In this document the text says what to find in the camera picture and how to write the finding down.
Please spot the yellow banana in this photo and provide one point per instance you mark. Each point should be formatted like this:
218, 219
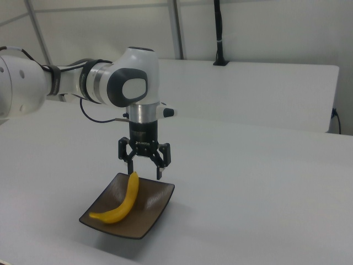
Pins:
127, 204

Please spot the brown square ceramic plate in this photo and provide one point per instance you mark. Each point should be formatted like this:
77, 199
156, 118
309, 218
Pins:
154, 209

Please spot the black camera stand pole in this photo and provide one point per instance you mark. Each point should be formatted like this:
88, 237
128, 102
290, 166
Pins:
219, 41

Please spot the slanted grey metal partition post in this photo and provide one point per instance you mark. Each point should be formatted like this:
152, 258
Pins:
38, 30

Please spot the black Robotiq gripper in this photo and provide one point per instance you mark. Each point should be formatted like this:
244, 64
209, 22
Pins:
143, 135

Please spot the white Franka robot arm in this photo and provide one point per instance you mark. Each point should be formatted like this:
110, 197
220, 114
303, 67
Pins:
138, 66

